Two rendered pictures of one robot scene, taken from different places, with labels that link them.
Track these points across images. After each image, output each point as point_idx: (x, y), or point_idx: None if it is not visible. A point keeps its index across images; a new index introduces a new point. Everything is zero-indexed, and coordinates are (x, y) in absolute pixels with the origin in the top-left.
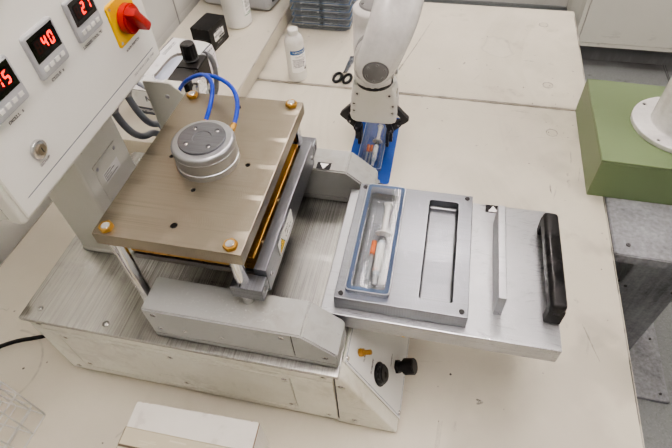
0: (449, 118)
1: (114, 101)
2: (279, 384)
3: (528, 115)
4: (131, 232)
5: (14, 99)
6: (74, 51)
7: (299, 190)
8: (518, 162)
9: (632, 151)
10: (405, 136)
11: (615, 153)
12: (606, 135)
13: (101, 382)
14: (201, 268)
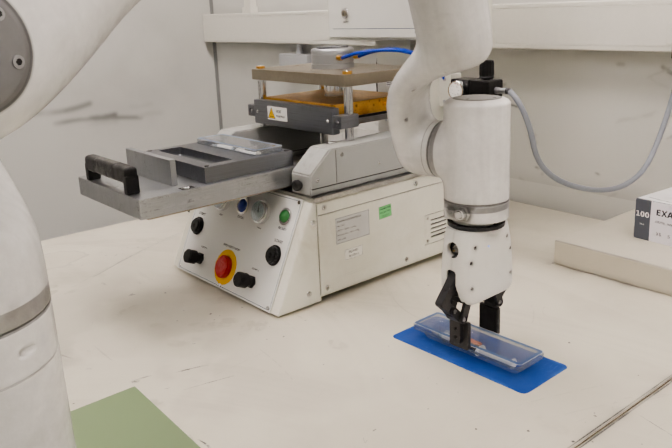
0: (474, 439)
1: (392, 32)
2: None
3: None
4: (308, 63)
5: None
6: None
7: (302, 116)
8: (287, 447)
9: (92, 424)
10: (471, 381)
11: (120, 405)
12: (154, 425)
13: None
14: None
